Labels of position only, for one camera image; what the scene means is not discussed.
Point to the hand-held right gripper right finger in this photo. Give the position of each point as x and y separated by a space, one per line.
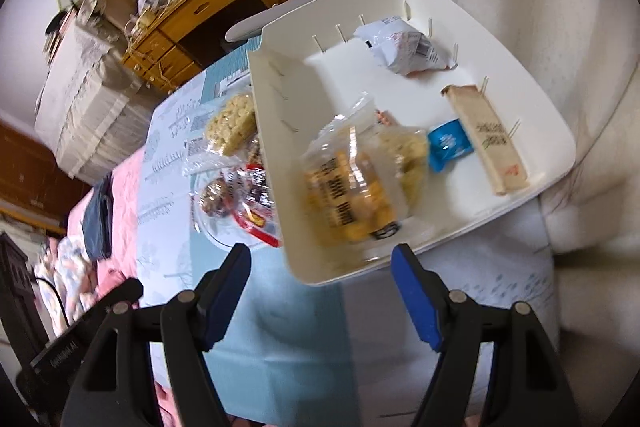
415 299

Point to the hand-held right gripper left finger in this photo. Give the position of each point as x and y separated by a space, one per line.
227 294

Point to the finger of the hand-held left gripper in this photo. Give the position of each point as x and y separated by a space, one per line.
122 291

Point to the clear nut bar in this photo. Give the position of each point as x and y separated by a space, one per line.
215 197

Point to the white red snack packet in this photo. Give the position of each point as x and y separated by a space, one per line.
252 182

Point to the clear pack of orange crackers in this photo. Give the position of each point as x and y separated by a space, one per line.
345 202

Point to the small clear pack pale puffs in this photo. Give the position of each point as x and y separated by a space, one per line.
406 157

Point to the pale blue packet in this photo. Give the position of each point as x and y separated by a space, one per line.
196 142

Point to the blue snack packet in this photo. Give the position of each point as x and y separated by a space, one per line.
450 146

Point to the large clear pack pale puffs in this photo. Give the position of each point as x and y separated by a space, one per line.
230 122

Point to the long beige cracker packet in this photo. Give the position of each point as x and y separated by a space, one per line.
492 142

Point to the white orange bar packet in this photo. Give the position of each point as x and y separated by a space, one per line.
232 83

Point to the white plastic bin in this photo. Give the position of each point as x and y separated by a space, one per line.
325 82

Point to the small white red-edged packet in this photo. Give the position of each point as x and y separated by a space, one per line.
400 47

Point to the white patterned cloth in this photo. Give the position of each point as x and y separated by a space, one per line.
70 267

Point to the blue jeans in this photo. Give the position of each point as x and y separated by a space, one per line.
97 222

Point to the leaf print tablecloth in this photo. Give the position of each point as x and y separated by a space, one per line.
300 332

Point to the pink blanket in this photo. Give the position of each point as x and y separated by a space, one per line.
125 207

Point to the brown wooden door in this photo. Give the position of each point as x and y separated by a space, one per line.
30 172

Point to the white lace covered cabinet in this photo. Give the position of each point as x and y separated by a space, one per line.
85 107

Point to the black hat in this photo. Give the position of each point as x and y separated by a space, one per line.
55 23

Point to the wooden desk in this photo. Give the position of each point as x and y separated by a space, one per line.
210 7

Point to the white leaf print curtain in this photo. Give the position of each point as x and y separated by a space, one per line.
575 32

